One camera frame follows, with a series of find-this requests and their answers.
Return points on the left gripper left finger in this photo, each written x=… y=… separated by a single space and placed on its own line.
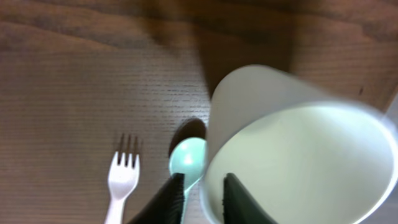
x=166 y=207

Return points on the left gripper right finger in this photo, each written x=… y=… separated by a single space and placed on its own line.
x=239 y=207

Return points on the white plastic fork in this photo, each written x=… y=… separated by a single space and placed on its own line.
x=123 y=178

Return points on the teal plastic spoon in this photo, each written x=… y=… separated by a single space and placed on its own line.
x=188 y=158

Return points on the white plastic cup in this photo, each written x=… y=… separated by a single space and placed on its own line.
x=304 y=155

